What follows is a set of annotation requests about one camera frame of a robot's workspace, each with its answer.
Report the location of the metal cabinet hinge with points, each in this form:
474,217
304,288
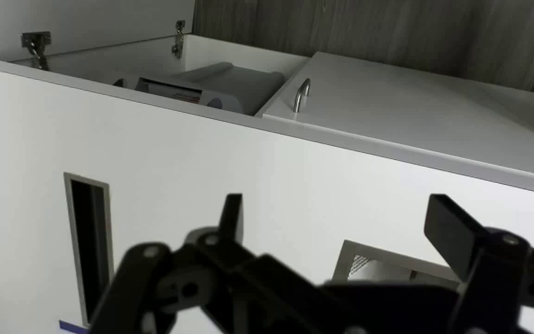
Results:
35,43
178,39

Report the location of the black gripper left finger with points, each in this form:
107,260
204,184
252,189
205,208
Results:
155,278

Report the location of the rectangular metal countertop opening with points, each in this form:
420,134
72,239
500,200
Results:
378,265

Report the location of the open white cabinet door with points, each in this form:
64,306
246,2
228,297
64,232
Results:
92,24

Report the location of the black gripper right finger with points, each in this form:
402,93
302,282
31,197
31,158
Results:
495,271

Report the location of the blue tape strip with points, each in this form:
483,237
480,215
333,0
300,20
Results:
72,326

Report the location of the white lower cabinet door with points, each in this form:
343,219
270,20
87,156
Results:
415,111

